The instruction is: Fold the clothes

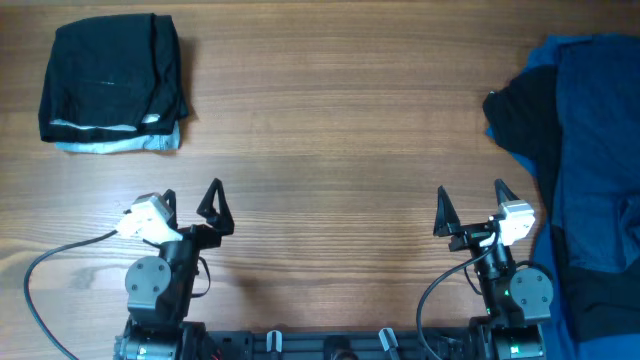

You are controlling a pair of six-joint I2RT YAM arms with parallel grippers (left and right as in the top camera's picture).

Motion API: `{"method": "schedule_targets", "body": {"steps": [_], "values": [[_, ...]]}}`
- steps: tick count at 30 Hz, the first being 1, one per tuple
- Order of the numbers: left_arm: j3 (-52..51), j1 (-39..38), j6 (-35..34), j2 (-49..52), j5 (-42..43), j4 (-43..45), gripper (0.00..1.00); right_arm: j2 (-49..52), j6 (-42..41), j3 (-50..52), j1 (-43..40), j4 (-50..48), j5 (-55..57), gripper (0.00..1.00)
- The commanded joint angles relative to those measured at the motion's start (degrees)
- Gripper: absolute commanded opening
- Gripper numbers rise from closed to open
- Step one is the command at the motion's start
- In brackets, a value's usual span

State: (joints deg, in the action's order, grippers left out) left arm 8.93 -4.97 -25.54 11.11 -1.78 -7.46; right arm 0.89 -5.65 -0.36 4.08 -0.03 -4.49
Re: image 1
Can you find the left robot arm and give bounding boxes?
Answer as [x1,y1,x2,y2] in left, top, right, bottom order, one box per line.
[113,179,235,360]

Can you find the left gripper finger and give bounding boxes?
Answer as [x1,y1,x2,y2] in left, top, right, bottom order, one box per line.
[196,178,235,236]
[162,189,178,229]

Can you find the folded light blue jeans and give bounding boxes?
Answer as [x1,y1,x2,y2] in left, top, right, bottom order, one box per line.
[55,122,181,154]

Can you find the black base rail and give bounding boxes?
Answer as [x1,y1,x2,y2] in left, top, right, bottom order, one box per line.
[113,327,481,360]

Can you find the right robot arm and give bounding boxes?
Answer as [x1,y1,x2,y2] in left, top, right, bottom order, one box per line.
[433,179,554,359]

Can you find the black garment in pile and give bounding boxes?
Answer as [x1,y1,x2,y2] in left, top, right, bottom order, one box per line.
[483,66,639,343]

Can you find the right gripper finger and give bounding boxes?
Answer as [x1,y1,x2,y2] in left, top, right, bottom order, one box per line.
[494,179,520,205]
[433,186,462,237]

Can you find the dark blue garment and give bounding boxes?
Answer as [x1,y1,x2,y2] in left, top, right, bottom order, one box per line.
[518,34,639,359]

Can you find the black shorts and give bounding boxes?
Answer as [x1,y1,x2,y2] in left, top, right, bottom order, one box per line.
[38,13,189,143]

